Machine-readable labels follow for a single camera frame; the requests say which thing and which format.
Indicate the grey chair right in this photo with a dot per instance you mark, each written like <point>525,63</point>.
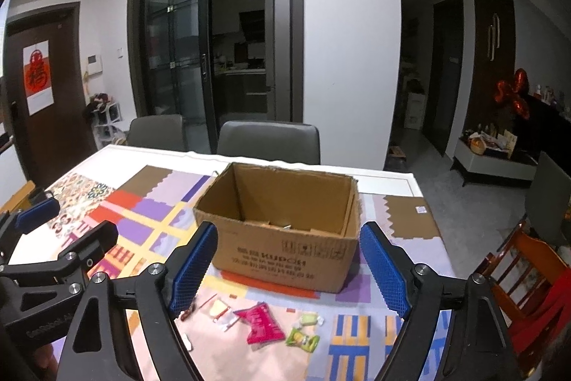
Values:
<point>267,140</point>

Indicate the red heart balloons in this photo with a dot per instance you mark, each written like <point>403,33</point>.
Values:
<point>514,92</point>

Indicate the patterned floral placemat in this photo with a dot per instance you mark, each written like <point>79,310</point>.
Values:
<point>77,196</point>

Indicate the person's left hand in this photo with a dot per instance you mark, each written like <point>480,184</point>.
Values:
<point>46,362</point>

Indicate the dark grey side chair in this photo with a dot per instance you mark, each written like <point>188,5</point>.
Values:
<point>547,201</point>

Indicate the white shoe rack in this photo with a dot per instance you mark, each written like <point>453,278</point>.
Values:
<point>103,115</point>

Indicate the green durian candy packet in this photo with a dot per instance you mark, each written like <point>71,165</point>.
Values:
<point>300,339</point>

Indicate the colourful patchwork tablecloth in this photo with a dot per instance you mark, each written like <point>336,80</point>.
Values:
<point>289,294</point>

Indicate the red wooden chair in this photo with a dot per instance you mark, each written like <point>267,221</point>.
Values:
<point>531,285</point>

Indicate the light green wrapped candy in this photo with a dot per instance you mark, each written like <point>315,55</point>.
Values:
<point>308,319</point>

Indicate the clear red striped packet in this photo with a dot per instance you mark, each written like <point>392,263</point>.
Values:
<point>219,312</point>

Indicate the red fu door poster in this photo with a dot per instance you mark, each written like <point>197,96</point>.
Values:
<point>37,77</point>

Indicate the dark sliding glass door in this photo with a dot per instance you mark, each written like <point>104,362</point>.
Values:
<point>204,63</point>

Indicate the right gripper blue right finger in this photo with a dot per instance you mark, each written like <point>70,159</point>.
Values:
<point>477,345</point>

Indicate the brown cardboard box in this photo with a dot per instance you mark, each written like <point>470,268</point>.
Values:
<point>288,227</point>

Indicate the pink snack packet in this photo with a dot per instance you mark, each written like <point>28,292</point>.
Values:
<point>264,328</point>

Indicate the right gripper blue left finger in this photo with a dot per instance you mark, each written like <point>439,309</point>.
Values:
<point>99,345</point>

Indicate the grey chair left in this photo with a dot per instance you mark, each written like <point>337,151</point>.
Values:
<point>161,132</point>

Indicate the white low side table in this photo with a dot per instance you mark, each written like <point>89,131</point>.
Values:
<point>481,169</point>

